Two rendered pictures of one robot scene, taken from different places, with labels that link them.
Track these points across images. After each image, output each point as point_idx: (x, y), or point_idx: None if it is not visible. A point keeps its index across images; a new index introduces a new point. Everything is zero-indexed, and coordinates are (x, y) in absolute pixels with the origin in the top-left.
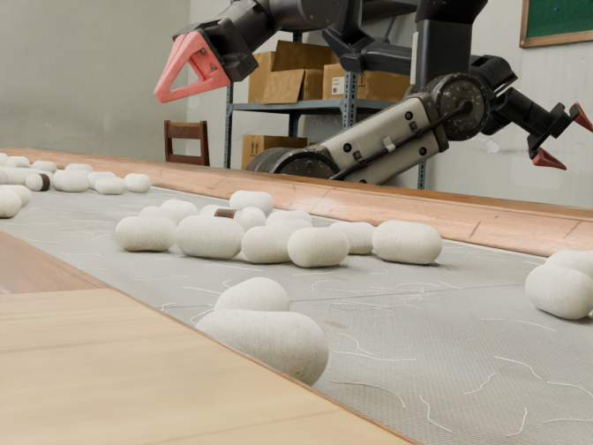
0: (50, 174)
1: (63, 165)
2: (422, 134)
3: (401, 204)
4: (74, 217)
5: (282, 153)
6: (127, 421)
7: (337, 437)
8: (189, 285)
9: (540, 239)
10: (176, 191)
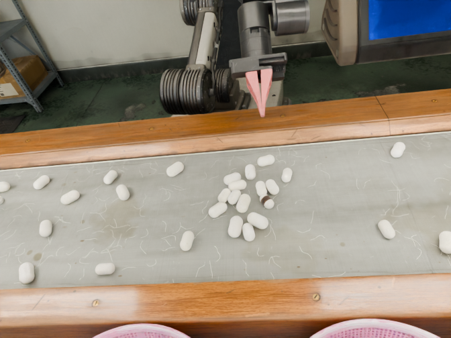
0: (239, 190)
1: (60, 160)
2: (221, 31)
3: (441, 119)
4: (429, 215)
5: (192, 80)
6: None
7: None
8: None
9: None
10: (262, 147)
